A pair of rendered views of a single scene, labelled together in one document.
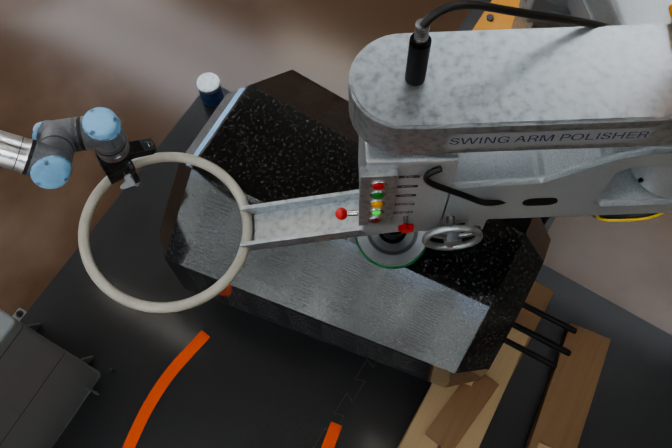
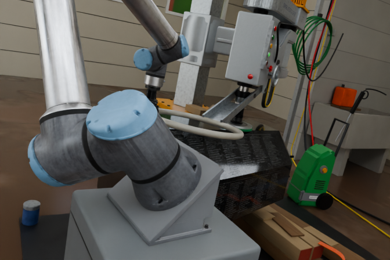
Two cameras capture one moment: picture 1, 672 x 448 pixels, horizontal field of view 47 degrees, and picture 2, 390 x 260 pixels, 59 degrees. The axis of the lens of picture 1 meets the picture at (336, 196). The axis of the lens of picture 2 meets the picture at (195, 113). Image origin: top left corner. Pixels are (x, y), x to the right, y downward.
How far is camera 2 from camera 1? 261 cm
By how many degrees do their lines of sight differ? 70
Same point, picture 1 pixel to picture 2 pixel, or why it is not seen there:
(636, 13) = not seen: hidden behind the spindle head
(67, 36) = not seen: outside the picture
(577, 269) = not seen: hidden behind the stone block
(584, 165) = (284, 38)
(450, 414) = (285, 226)
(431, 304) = (267, 140)
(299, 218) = (221, 113)
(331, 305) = (245, 163)
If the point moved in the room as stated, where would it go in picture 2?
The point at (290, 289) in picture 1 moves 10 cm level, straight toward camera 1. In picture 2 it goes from (228, 166) to (245, 171)
